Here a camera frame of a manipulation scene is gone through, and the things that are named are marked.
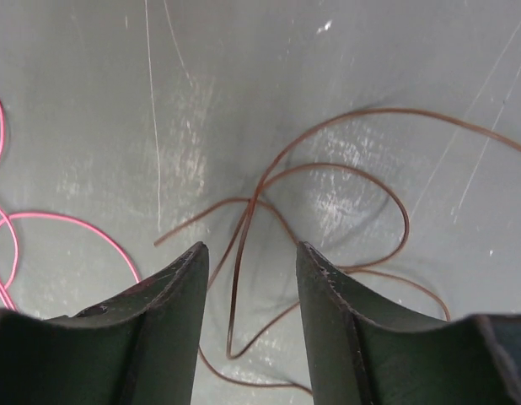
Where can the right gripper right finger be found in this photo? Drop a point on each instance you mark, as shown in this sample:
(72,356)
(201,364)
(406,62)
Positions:
(365,349)

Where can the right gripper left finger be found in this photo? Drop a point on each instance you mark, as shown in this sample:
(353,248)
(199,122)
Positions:
(137,347)

